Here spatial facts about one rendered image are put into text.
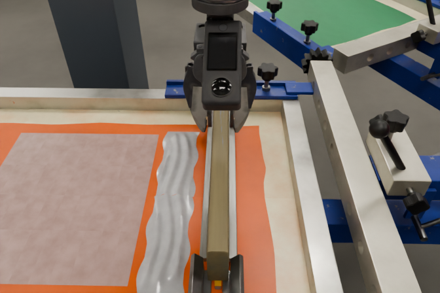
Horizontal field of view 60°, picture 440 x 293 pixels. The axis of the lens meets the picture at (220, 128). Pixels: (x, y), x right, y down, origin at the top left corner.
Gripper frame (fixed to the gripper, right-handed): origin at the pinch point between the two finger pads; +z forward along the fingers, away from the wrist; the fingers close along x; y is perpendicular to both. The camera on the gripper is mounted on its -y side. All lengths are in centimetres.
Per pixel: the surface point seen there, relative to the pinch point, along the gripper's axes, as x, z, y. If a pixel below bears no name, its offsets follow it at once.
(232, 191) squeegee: -2.1, 12.9, -1.5
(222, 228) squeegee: -0.6, 6.5, -13.5
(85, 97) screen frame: 31.2, 13.2, 26.0
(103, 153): 24.2, 16.8, 11.4
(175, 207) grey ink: 7.9, 16.5, -2.3
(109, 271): 16.7, 17.0, -14.2
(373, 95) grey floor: -100, 111, 167
